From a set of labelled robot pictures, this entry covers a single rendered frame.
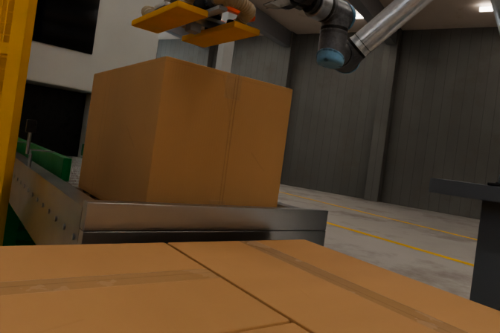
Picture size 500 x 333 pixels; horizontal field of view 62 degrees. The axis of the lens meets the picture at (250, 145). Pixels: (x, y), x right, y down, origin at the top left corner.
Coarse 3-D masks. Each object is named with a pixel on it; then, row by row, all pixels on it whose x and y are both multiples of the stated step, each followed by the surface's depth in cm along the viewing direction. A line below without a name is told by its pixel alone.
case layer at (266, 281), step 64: (0, 256) 63; (64, 256) 68; (128, 256) 72; (192, 256) 78; (256, 256) 85; (320, 256) 92; (0, 320) 44; (64, 320) 46; (128, 320) 48; (192, 320) 50; (256, 320) 53; (320, 320) 55; (384, 320) 59; (448, 320) 62
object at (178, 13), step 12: (156, 12) 124; (168, 12) 119; (180, 12) 118; (192, 12) 116; (204, 12) 118; (132, 24) 139; (144, 24) 135; (156, 24) 133; (168, 24) 131; (180, 24) 130
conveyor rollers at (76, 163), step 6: (66, 156) 280; (72, 156) 290; (72, 162) 240; (78, 162) 250; (72, 168) 206; (78, 168) 215; (72, 174) 181; (78, 174) 190; (72, 180) 163; (78, 180) 165; (84, 192) 139; (96, 198) 125
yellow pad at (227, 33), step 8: (224, 24) 129; (232, 24) 125; (240, 24) 126; (208, 32) 136; (216, 32) 133; (224, 32) 132; (232, 32) 131; (240, 32) 129; (248, 32) 128; (256, 32) 129; (184, 40) 150; (192, 40) 148; (200, 40) 147; (208, 40) 145; (216, 40) 144; (224, 40) 142; (232, 40) 141
